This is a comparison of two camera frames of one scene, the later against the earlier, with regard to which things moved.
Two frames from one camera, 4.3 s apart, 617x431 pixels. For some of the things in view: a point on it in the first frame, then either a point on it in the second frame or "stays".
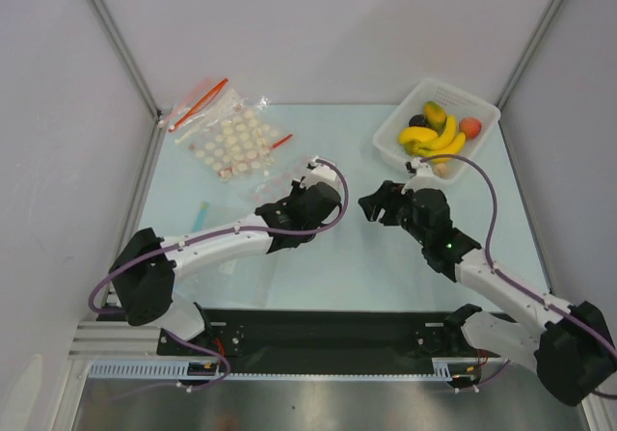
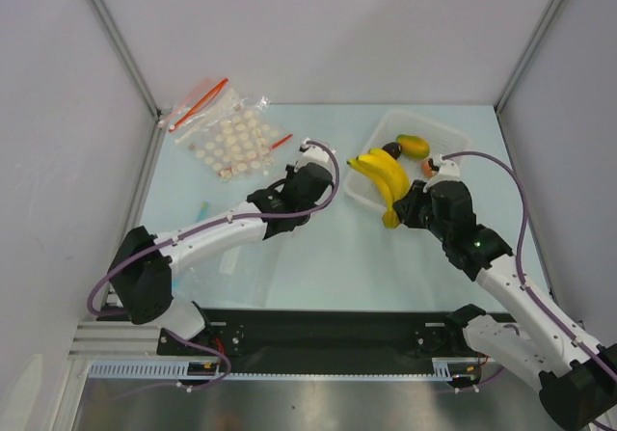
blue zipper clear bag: (236, 281) stays
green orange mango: (435, 117) -> (414, 147)
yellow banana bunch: (427, 142) -> (390, 175)
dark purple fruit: (417, 120) -> (394, 148)
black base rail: (320, 341) stays
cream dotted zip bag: (236, 141) stays
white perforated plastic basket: (454, 103) -> (362, 188)
